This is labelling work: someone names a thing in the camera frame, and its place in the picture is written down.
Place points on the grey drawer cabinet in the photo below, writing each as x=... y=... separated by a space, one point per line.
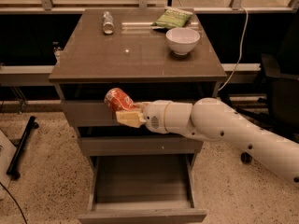
x=136 y=59

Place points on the silver can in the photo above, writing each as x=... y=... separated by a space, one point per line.
x=107 y=23

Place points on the white floor board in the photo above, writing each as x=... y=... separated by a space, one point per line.
x=7 y=151

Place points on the red coke can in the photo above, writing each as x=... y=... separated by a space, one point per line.
x=117 y=100

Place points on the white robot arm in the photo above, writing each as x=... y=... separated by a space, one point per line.
x=210 y=119

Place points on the grey open bottom drawer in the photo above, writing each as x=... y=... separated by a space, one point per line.
x=147 y=189

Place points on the white bowl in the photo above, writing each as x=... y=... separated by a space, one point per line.
x=182 y=40

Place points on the black office chair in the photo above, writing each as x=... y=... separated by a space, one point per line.
x=272 y=40

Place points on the grey top drawer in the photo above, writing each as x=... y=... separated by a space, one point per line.
x=89 y=113

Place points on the grey middle drawer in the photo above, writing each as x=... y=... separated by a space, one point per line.
x=138 y=145

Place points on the black stand leg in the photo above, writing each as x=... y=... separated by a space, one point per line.
x=12 y=169

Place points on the green chip bag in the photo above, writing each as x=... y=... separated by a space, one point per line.
x=172 y=18

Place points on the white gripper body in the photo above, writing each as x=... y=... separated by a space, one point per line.
x=154 y=115

